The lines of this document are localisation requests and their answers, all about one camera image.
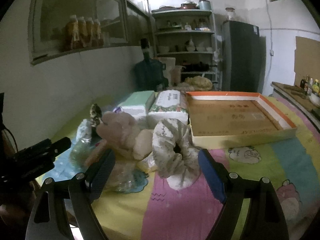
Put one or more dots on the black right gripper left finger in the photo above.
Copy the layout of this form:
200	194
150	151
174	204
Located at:
48	218

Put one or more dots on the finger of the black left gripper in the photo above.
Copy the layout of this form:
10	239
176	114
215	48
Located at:
34	161

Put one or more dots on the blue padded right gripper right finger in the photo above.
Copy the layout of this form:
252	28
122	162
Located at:
265	218

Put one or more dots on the clear plastic bag green item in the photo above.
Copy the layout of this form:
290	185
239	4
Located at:
83	143

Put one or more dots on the pink plush toy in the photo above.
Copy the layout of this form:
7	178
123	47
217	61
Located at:
121	133

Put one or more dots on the white grey patterned scrunchie cloth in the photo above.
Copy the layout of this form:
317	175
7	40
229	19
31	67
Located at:
174	154

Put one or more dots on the yellow white tissue packet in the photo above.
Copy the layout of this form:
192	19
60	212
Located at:
147	165

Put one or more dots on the leopard print scrunchie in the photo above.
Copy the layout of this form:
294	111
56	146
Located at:
96	118

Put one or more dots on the colourful cartoon bed sheet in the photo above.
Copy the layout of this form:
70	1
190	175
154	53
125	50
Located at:
246	167

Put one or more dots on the orange cardboard box tray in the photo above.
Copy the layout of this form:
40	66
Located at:
236	119

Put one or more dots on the mint green tissue box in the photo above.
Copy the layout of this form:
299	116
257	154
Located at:
138	104

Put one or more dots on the wooden kitchen counter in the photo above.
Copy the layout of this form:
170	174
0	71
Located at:
295	95

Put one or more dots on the orange drink bottle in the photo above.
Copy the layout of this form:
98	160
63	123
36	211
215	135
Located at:
91	32
72	33
83	34
97	33

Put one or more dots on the white bowl on counter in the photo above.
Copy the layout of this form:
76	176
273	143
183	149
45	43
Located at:
315	99

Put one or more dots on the yellow oil bottle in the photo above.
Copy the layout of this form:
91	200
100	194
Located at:
315	86

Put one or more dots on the green water jug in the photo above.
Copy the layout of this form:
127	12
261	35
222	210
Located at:
149	72

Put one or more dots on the floral white tissue pack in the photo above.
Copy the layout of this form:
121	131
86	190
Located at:
169	104

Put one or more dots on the glass cabinet window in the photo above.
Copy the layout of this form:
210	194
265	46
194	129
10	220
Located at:
59	27

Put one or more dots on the yellow woven basket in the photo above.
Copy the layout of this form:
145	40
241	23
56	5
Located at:
199	83

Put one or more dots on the dark refrigerator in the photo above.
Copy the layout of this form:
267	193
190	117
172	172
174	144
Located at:
241	57

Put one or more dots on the metal kitchen shelf rack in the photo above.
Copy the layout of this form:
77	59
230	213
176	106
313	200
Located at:
188	36

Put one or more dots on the glass jar on fridge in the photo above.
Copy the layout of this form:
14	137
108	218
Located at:
230	13

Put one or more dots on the red pan on shelf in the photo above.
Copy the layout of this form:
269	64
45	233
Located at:
188	4

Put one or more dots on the teal pot on shelf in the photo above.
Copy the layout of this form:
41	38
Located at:
205	5

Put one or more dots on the cardboard sheet on wall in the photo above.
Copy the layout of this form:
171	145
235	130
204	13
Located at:
307	59

